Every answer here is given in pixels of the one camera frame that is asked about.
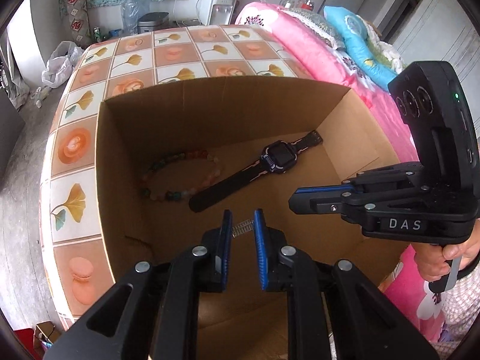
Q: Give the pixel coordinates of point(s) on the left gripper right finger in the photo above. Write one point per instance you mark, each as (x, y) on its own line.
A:
(334, 311)

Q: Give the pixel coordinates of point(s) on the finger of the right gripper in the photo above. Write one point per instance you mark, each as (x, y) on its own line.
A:
(338, 189)
(320, 204)

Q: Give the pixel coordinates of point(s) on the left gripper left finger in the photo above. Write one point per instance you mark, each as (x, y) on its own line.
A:
(152, 311)

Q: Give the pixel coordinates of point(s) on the pink strap smartwatch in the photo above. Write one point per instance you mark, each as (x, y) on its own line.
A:
(276, 158)

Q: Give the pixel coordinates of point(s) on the ginkgo pattern tablecloth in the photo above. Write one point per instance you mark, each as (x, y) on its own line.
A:
(92, 225)

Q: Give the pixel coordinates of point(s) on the pink floral quilt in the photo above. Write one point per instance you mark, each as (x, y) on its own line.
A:
(363, 131)

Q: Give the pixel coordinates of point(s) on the brown cardboard box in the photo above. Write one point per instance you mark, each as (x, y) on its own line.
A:
(171, 158)

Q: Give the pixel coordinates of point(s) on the blue floral pillow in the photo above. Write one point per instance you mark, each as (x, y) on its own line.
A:
(379, 60)

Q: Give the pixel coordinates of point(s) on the white water dispenser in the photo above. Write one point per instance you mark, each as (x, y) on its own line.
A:
(216, 12)

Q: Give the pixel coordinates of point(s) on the white plastic bag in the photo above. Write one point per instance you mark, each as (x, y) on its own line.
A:
(60, 64)

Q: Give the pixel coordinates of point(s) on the red patterned rolled mat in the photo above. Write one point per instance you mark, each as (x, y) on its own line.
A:
(78, 22)

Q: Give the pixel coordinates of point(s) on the black camera module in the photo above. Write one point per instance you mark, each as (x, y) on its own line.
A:
(433, 104)

